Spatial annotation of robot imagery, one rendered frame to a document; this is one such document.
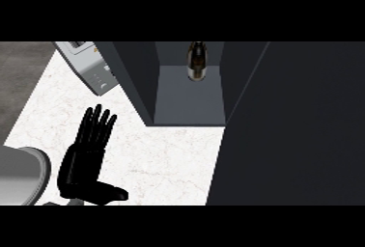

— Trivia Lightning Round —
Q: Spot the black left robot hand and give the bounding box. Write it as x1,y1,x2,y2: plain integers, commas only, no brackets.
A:
57,103,131,206

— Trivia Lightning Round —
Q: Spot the dark grey cabinet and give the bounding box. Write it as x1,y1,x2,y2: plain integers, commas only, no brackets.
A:
94,41,271,127

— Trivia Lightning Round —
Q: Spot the dark wine bottle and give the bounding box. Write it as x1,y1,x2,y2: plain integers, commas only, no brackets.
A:
185,41,209,82

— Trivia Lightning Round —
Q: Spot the dark grey cabinet door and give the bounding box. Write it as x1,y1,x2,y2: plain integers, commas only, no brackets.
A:
206,41,365,206

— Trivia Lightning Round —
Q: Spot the pale grey appliance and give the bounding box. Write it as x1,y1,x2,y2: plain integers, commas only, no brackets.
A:
54,41,120,96

